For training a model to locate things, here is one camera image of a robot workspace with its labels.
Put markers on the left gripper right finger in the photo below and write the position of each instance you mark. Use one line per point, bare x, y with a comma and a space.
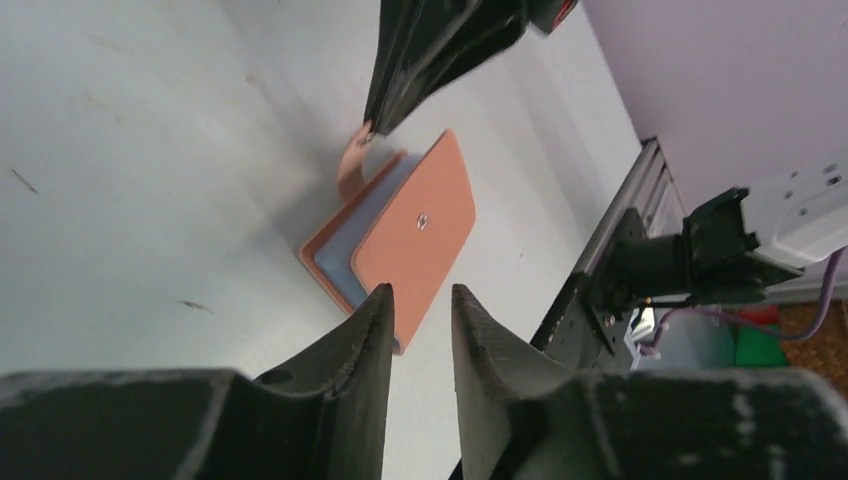
522, 415

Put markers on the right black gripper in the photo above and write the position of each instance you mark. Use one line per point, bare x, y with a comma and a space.
425, 45

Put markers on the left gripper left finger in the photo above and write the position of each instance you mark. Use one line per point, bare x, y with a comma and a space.
319, 415

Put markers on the orange leather card holder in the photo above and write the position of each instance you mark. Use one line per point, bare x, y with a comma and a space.
404, 226

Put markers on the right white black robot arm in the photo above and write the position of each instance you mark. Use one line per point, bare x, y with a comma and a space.
728, 251

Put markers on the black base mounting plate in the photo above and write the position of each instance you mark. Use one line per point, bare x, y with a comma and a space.
577, 331

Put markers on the green box outside cell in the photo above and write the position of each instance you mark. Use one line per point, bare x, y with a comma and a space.
755, 349

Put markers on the aluminium frame rail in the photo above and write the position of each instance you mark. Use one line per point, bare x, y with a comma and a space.
649, 188

